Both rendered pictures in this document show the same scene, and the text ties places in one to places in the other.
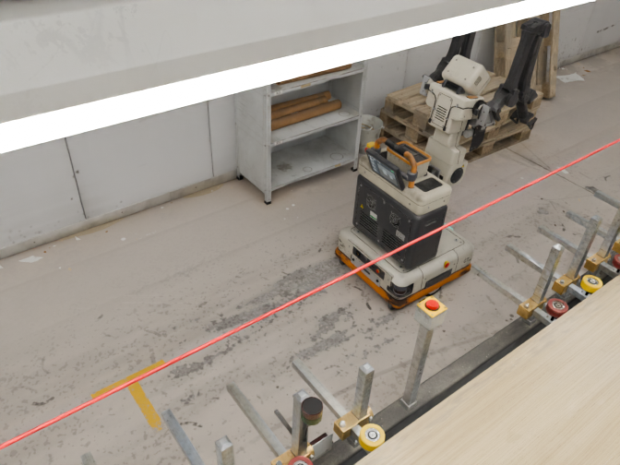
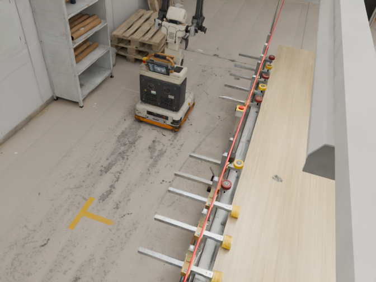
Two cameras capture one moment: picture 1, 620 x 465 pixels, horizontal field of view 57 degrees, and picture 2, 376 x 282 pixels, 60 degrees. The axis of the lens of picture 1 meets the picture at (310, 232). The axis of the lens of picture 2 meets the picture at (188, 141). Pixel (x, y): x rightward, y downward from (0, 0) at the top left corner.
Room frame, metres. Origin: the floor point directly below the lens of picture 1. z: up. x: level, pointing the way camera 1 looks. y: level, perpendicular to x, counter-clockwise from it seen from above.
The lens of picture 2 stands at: (-0.22, 1.21, 2.76)
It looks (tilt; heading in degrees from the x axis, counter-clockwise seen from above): 42 degrees down; 323
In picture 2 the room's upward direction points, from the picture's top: 6 degrees clockwise
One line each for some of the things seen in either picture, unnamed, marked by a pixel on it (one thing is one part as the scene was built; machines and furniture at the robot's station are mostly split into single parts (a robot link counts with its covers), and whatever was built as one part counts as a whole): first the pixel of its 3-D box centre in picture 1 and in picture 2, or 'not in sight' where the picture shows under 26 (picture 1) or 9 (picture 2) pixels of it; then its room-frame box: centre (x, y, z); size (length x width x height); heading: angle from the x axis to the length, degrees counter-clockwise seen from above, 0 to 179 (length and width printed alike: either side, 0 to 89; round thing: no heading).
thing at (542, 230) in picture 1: (578, 251); (247, 78); (2.10, -1.28, 0.81); 0.43 x 0.03 x 0.04; 39
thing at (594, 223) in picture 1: (578, 260); (254, 80); (1.90, -1.17, 0.93); 0.04 x 0.04 x 0.48; 39
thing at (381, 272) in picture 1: (369, 262); (157, 114); (2.62, -0.37, 0.23); 0.41 x 0.02 x 0.08; 37
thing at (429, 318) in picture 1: (430, 314); (240, 111); (1.28, -0.40, 1.18); 0.07 x 0.07 x 0.08; 39
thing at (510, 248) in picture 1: (545, 272); (243, 89); (1.95, -1.08, 0.81); 0.43 x 0.03 x 0.04; 39
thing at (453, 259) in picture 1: (404, 250); (165, 105); (2.84, -0.62, 0.16); 0.67 x 0.64 x 0.25; 127
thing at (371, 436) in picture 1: (370, 444); (237, 167); (1.01, -0.23, 0.85); 0.08 x 0.08 x 0.11
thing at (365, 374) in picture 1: (359, 411); (226, 159); (1.12, -0.20, 0.87); 0.04 x 0.04 x 0.48; 39
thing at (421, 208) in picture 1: (403, 200); (164, 81); (2.78, -0.54, 0.59); 0.55 x 0.34 x 0.83; 37
